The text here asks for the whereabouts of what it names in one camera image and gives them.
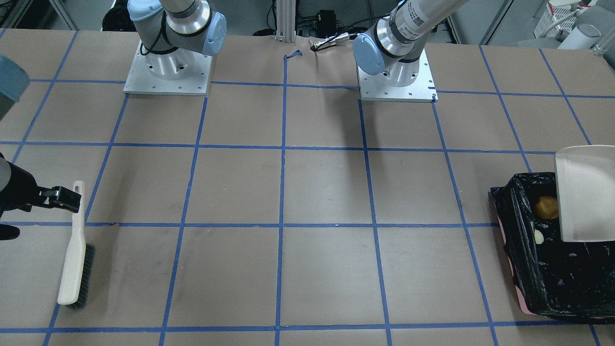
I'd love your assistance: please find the aluminium frame post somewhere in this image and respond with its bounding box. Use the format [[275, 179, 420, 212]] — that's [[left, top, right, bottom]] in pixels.
[[274, 0, 298, 45]]

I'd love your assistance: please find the white plastic dustpan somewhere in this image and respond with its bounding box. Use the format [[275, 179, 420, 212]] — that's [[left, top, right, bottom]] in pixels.
[[555, 145, 615, 242]]

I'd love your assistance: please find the white hand brush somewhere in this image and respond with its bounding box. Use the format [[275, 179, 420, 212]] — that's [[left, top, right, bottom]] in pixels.
[[57, 180, 95, 309]]

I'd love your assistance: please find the brown toy potato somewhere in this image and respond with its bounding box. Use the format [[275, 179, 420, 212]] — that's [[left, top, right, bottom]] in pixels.
[[532, 196, 559, 220]]

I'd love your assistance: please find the pale yellow peel slice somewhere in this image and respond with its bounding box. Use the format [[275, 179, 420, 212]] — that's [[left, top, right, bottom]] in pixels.
[[532, 229, 545, 245]]

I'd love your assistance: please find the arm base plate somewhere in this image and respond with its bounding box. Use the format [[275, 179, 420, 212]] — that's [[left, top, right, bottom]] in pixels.
[[357, 50, 439, 102], [123, 41, 214, 96]]

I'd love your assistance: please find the black bag lined bin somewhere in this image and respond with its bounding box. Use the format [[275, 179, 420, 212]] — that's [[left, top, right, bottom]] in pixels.
[[490, 172, 615, 324]]

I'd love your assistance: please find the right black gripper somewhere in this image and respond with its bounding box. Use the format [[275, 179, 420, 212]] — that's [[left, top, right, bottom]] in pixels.
[[0, 163, 81, 215]]

